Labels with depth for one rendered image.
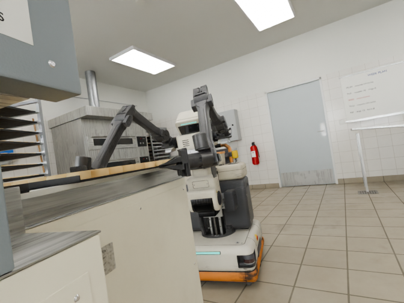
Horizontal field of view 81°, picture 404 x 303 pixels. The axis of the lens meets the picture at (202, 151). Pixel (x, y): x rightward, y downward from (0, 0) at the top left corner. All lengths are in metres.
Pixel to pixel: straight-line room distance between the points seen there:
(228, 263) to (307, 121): 3.94
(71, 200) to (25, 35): 0.35
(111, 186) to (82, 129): 3.82
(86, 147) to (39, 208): 3.92
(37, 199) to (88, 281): 0.24
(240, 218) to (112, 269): 1.44
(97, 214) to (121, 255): 0.13
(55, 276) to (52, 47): 0.26
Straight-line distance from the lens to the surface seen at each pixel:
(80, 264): 0.34
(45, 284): 0.31
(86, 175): 0.59
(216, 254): 1.75
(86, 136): 4.48
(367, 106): 5.17
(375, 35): 5.44
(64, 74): 0.35
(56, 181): 0.59
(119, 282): 0.69
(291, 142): 5.26
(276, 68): 5.47
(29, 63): 0.33
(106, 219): 0.64
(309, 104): 5.25
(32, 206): 0.53
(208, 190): 1.68
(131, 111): 1.46
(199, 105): 1.17
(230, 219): 2.00
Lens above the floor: 0.92
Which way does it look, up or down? 1 degrees up
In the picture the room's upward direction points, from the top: 9 degrees counter-clockwise
